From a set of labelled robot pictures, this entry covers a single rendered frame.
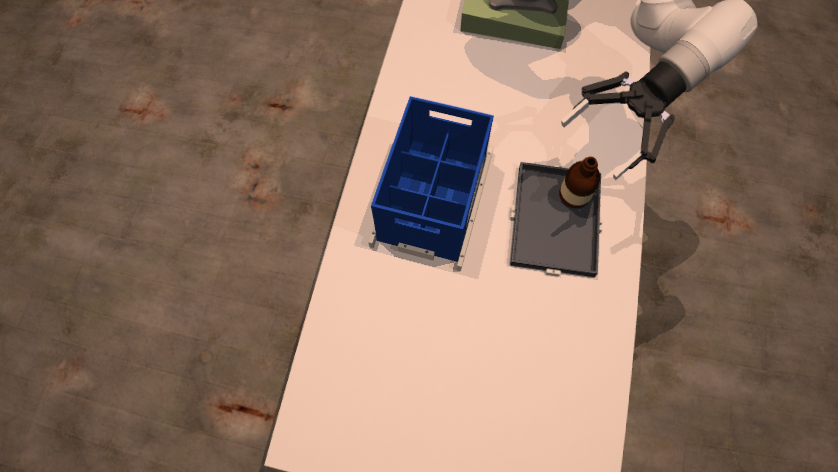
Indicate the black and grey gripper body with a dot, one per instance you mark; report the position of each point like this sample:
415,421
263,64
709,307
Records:
663,84

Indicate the blue plastic crate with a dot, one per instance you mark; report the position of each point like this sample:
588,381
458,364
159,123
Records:
431,216

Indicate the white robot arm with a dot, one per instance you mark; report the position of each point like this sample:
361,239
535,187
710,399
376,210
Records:
708,38

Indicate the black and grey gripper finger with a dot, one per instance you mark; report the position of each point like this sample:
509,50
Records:
667,120
603,98

